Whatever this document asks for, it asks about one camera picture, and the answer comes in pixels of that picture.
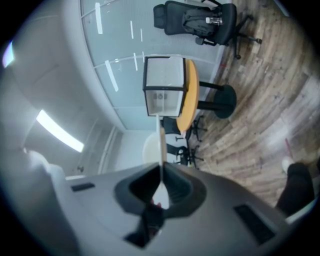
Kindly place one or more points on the black office chair with cloth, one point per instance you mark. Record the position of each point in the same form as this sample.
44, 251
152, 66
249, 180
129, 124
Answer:
171, 126

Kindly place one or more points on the clear water bottle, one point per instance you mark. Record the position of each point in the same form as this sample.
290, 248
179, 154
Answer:
213, 20

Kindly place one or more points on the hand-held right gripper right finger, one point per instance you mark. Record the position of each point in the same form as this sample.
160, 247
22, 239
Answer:
212, 225

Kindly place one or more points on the black backpack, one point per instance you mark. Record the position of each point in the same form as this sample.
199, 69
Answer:
197, 22

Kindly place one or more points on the white round plate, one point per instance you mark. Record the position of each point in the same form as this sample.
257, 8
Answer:
163, 147

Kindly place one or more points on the black mesh office chair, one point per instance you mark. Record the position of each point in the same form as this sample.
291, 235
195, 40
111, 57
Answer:
183, 153

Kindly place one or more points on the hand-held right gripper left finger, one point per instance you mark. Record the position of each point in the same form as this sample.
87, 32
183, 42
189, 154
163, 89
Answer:
100, 212

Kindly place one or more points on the white microwave oven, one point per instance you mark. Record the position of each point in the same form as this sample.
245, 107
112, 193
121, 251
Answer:
162, 75

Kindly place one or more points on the black office chair with backpack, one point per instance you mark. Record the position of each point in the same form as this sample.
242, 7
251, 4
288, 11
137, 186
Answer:
225, 25

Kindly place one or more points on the round wooden table black base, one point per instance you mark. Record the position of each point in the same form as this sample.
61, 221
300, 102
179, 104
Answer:
192, 100

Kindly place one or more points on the long ceiling light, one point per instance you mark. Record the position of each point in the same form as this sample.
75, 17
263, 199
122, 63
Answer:
60, 131

